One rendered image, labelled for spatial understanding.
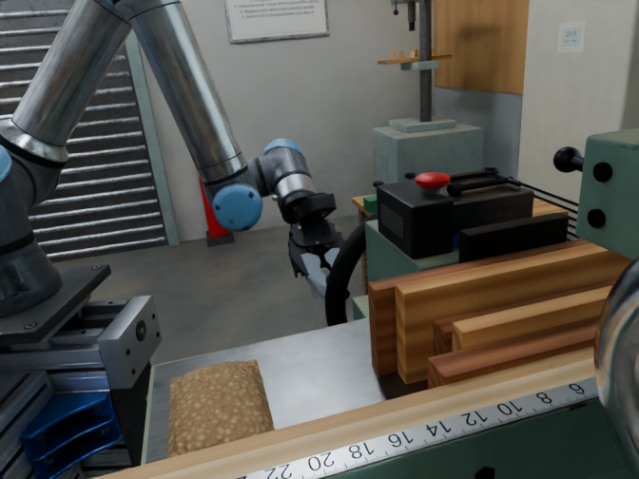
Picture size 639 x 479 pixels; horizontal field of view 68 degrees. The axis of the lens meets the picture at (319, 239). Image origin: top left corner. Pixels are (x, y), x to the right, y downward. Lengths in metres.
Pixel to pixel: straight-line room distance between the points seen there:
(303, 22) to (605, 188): 3.03
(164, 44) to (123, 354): 0.45
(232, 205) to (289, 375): 0.39
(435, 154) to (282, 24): 1.34
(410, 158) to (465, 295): 2.19
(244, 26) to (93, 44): 2.42
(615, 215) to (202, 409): 0.29
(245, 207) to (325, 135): 2.66
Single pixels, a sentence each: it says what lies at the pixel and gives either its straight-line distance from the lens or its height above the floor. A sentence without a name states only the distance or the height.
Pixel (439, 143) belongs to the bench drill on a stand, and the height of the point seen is 0.65.
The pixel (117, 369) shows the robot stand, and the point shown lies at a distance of 0.79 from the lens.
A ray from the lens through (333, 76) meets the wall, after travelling 3.35.
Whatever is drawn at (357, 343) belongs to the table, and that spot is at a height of 0.90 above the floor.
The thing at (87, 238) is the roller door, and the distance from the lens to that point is 3.48.
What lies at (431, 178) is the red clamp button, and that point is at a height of 1.02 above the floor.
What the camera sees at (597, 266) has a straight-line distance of 0.42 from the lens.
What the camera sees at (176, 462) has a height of 0.94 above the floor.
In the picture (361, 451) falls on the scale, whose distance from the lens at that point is 0.24.
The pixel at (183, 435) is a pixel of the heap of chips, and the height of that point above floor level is 0.91.
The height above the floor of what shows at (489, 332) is 0.95.
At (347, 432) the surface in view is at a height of 0.95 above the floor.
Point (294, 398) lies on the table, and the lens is 0.36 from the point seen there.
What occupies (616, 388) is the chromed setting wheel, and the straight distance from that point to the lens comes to 0.21.
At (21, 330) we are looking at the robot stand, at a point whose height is 0.82.
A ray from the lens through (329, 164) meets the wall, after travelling 3.41.
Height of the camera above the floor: 1.13
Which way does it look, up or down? 21 degrees down
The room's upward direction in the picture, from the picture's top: 5 degrees counter-clockwise
